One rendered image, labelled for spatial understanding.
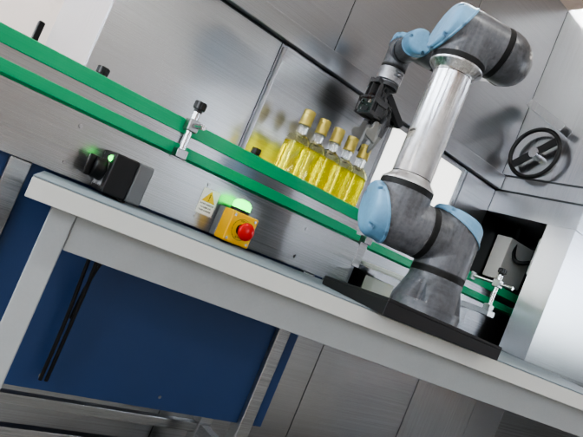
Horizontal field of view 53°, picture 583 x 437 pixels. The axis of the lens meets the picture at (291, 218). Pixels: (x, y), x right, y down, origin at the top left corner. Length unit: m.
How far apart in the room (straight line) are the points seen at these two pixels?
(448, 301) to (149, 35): 0.96
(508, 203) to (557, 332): 0.52
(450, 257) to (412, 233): 0.10
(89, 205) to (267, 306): 0.36
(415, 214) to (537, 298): 1.13
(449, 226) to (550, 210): 1.15
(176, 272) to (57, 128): 0.37
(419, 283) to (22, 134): 0.81
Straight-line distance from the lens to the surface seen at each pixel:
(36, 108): 1.18
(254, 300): 1.06
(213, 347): 1.46
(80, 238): 0.99
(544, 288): 2.26
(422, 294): 1.22
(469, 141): 2.33
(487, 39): 1.32
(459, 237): 1.24
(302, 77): 1.75
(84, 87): 1.22
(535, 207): 2.38
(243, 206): 1.30
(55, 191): 0.94
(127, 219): 0.95
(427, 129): 1.24
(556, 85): 2.59
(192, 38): 1.62
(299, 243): 1.47
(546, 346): 2.33
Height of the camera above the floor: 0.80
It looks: 3 degrees up
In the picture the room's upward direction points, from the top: 23 degrees clockwise
